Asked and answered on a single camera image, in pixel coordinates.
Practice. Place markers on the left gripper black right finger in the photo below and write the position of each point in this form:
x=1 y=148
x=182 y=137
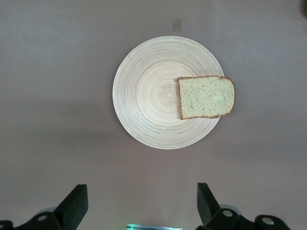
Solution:
x=211 y=210

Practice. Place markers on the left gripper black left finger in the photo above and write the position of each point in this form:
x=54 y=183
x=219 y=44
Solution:
x=72 y=208

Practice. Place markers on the slice of brown bread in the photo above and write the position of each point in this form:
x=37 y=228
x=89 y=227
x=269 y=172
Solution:
x=206 y=98

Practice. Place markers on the round wooden plate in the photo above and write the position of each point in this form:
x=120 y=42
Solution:
x=148 y=95

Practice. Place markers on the small brown tape patch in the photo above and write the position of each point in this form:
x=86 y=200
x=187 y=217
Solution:
x=177 y=25

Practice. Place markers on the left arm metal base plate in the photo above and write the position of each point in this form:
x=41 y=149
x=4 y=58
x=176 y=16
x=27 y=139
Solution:
x=156 y=227

